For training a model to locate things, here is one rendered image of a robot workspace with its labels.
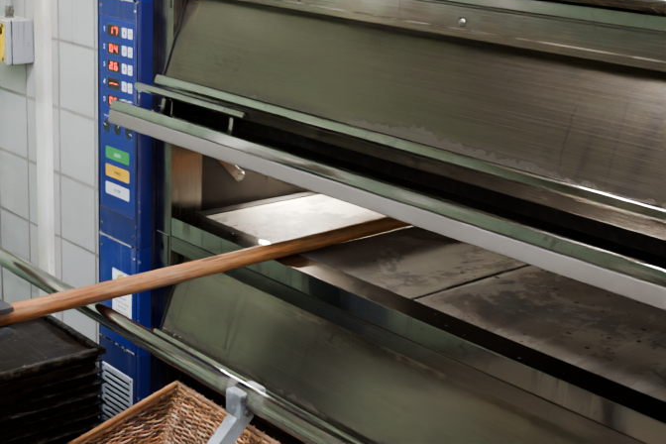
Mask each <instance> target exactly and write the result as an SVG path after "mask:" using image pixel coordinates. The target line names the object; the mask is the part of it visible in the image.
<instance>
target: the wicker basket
mask: <svg viewBox="0 0 666 444"><path fill-rule="evenodd" d="M166 399H167V401H165V402H164V400H166ZM160 401H161V403H159V402H160ZM177 401H178V402H177ZM184 402H185V403H184ZM180 403H181V404H180ZM196 403H197V404H196ZM164 404H165V405H164ZM191 404H192V405H191ZM154 405H155V407H153V406H154ZM163 405H164V406H163ZM187 405H188V406H187ZM130 406H131V405H130ZM159 406H160V407H159ZM198 406H199V407H198ZM148 407H149V408H148ZM183 407H184V408H183ZM195 407H196V408H195ZM147 408H148V409H147ZM201 408H202V409H201ZM162 409H163V410H162ZM175 409H176V410H175ZM205 409H206V410H205ZM152 410H153V411H152ZM196 410H197V411H198V412H197V411H196ZM208 410H209V411H210V412H209V411H208ZM142 411H143V413H142ZM156 411H158V412H156ZM182 411H183V412H182ZM193 411H194V412H193ZM147 412H148V413H147ZM178 412H179V413H178ZM200 412H201V414H200ZM203 412H204V413H205V414H204V413H203ZM161 413H162V414H161ZM188 413H190V414H188ZM151 414H153V416H151ZM173 414H174V415H173ZM207 414H208V416H207ZM211 414H212V416H211ZM141 415H144V416H142V417H141ZM156 415H158V416H156ZM192 415H193V416H192ZM195 415H197V416H195ZM227 415H228V412H227V411H226V409H225V408H222V405H221V406H219V405H217V404H216V403H214V402H213V399H212V400H209V399H208V398H206V397H204V394H203V395H201V394H200V393H198V392H196V391H195V389H192V388H189V387H187V386H186V385H184V384H183V382H182V383H181V382H179V381H174V382H173V383H171V384H169V385H168V386H165V387H164V388H162V389H160V390H158V391H157V392H154V393H153V394H152V395H150V396H148V397H146V398H145V399H142V400H141V401H140V402H138V403H136V404H134V405H133V406H131V407H129V408H127V409H126V410H124V411H122V412H121V413H119V412H118V414H117V415H115V416H114V417H112V418H110V419H109V420H107V419H106V421H105V422H103V423H102V424H100V425H98V426H96V427H94V426H93V429H91V430H90V431H88V432H86V433H84V434H83V435H82V434H81V436H79V437H78V438H76V439H74V440H72V441H70V442H69V441H68V443H67V444H95V443H97V444H101V443H103V444H126V443H128V444H132V443H133V444H140V443H141V442H143V443H141V444H171V443H172V444H174V443H175V444H207V443H208V441H209V439H210V438H211V437H212V436H213V434H214V433H215V430H217V429H218V427H219V426H220V424H221V423H222V422H223V420H224V419H225V417H226V416H227ZM146 416H148V417H146ZM131 417H132V418H131ZM136 417H138V418H136ZM145 417H146V418H145ZM187 417H188V418H187ZM199 417H200V418H201V419H200V418H199ZM203 417H204V418H203ZM215 417H216V418H215ZM219 417H220V418H219ZM151 418H153V419H152V420H151V421H150V419H151ZM184 418H185V419H184ZM147 419H148V420H147ZM194 419H195V420H194ZM206 419H207V420H206ZM210 419H211V420H210ZM222 419H223V420H222ZM140 420H142V421H140ZM146 420H147V422H144V421H146ZM191 420H192V421H191ZM130 421H132V422H130ZM136 421H137V422H136ZM201 421H202V422H203V423H202V422H201ZM214 421H215V423H214ZM217 421H219V422H217ZM126 422H127V424H125V423H126ZM134 422H135V423H134ZM159 422H160V424H159ZM183 422H184V423H183ZM186 422H187V423H186ZM198 422H199V423H198ZM149 423H152V424H150V425H149ZM205 423H206V425H205ZM208 423H209V424H210V425H209V424H208ZM140 424H142V425H140ZM146 424H147V425H146ZM154 424H156V425H154ZM190 424H191V425H190ZM193 424H194V425H193ZM129 425H132V426H130V427H129ZM136 425H137V426H136ZM139 425H140V426H139ZM144 425H146V426H144ZM175 425H176V426H175ZM178 425H179V426H178ZM120 426H122V427H120ZM134 426H136V427H134ZM159 426H160V427H159ZM185 426H186V428H185ZM197 426H198V427H197ZM200 426H202V427H200ZM212 426H214V427H212ZM216 426H218V427H216ZM118 427H120V428H118ZM124 427H126V428H124ZM149 427H152V428H150V429H148V428H149ZM155 427H156V428H155ZM158 427H159V428H158ZM181 427H183V428H181ZM115 428H116V429H115ZM145 428H146V430H144V429H145ZM154 428H155V429H154ZM192 428H194V429H192ZM204 428H205V429H206V430H205V429H204ZM208 428H209V429H208ZM112 429H115V430H112ZM138 429H140V430H138ZM177 429H178V430H177ZM188 429H190V430H188ZM128 430H131V431H129V432H128ZM135 430H136V431H135ZM142 430H144V431H142ZM158 430H159V432H157V431H158ZM183 430H184V431H185V433H184V431H183ZM196 430H197V432H196ZM199 430H200V431H199ZM211 430H212V431H213V432H212V431H211ZM118 431H120V432H119V433H117V432H118ZM180 431H181V432H180ZM108 432H110V433H108ZM114 432H115V434H112V433H114ZM123 432H125V433H123ZM148 432H149V433H148ZM153 432H154V433H153ZM169 432H170V433H169ZM107 433H108V434H107ZM138 433H140V434H138ZM144 433H145V434H144ZM151 433H153V434H151ZM176 433H177V435H176ZM187 433H188V434H189V435H188V434H187ZM191 433H192V434H191ZM203 433H204V434H203ZM207 433H208V434H207ZM102 434H104V435H102ZM127 434H130V435H128V436H127ZM134 434H135V436H132V435H134ZM137 434H138V435H137ZM142 434H143V435H142ZM173 434H174V435H173ZM243 434H244V435H245V436H244V435H243ZM124 435H125V436H124ZM156 435H159V436H157V437H156ZM179 435H180V436H181V437H179ZM183 435H184V437H183ZM198 435H200V436H198ZM210 435H211V436H210ZM247 435H248V436H247ZM117 436H118V437H117ZM122 436H124V437H122ZM147 436H149V437H148V438H146V437H147ZM153 436H154V437H153ZM168 436H169V437H168ZM106 437H108V438H107V439H106ZM113 437H114V438H113ZM137 437H140V438H138V439H137ZM143 437H144V439H142V438H143ZM151 437H153V438H151ZM174 437H175V438H176V439H175V438H174ZM186 437H187V438H188V439H187V438H186ZM202 437H203V439H202ZM206 437H207V439H206ZM251 437H252V438H251ZM96 438H98V439H96ZM102 438H103V440H101V439H102ZM111 438H112V439H111ZM171 438H172V439H173V440H172V439H171ZM190 438H191V439H190ZM95 439H96V440H95ZM126 439H128V440H126ZM132 439H134V440H133V441H131V440H132ZM156 439H158V440H157V441H155V440H156ZM178 439H179V441H180V442H179V441H178ZM242 439H243V440H244V441H243V440H242ZM246 439H247V440H246ZM116 440H118V441H116ZM122 440H124V441H123V442H121V441H122ZM182 440H183V441H182ZM193 440H195V441H193ZM197 440H198V441H197ZM106 441H108V442H107V443H105V442H106ZM112 441H113V443H110V442H112ZM146 441H147V442H146ZM151 441H152V442H151ZM159 441H160V442H159ZM188 441H189V442H190V443H189V442H188ZM250 441H251V443H250ZM254 441H255V442H254ZM136 442H137V443H136ZM149 442H151V443H149ZM170 442H171V443H170ZM185 442H186V443H185ZM201 442H202V443H201ZM204 442H206V443H204ZM237 442H238V443H237ZM258 443H259V444H261V443H262V444H280V443H279V441H276V440H275V438H272V437H270V436H269V435H267V434H265V431H263V432H262V431H260V430H258V429H257V428H255V425H253V426H252V425H250V424H248V425H247V427H246V428H245V430H244V431H243V432H242V434H241V435H240V437H239V438H238V439H237V441H236V442H235V444H258Z"/></svg>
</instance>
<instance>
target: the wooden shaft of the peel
mask: <svg viewBox="0 0 666 444"><path fill-rule="evenodd" d="M407 226H411V224H408V223H405V222H402V221H399V220H396V219H393V218H390V217H387V216H384V217H380V218H376V219H371V220H367V221H363V222H359V223H354V224H350V225H346V226H341V227H337V228H333V229H329V230H324V231H320V232H316V233H311V234H307V235H303V236H299V237H294V238H290V239H286V240H281V241H277V242H273V243H268V244H264V245H261V246H257V247H252V248H248V249H244V250H239V251H235V252H231V253H227V254H222V255H218V256H214V257H209V258H205V259H201V260H197V261H192V262H188V263H184V264H179V265H175V266H171V267H167V268H162V269H158V270H154V271H149V272H145V273H141V274H137V275H132V276H128V277H120V278H116V279H112V280H107V281H104V282H100V283H96V284H91V285H87V286H83V287H78V288H74V289H70V290H66V291H61V292H57V293H53V294H48V295H44V296H40V297H36V298H31V299H27V300H23V301H18V302H14V303H10V305H12V306H14V312H10V313H6V314H1V315H0V327H1V326H5V325H9V324H13V323H17V322H21V321H25V320H29V319H33V318H37V317H42V316H46V315H50V314H54V313H58V312H62V311H66V310H70V309H73V308H77V307H81V306H85V305H89V304H93V303H97V302H101V301H105V300H109V299H114V298H118V297H122V296H126V295H130V294H134V293H138V292H142V291H146V290H150V289H154V288H158V287H162V286H166V285H170V284H174V283H178V282H183V281H187V280H191V279H195V278H202V277H206V276H210V275H214V274H218V273H222V272H226V271H230V270H234V269H237V268H241V267H245V266H250V265H254V264H258V263H262V262H266V261H270V260H274V259H278V258H282V257H286V256H290V255H294V254H298V253H302V252H306V251H310V250H314V249H318V248H323V247H327V246H331V245H335V244H339V243H343V242H347V241H351V240H355V239H359V238H363V237H367V236H371V235H375V234H379V233H382V232H386V231H391V230H395V229H399V228H403V227H407Z"/></svg>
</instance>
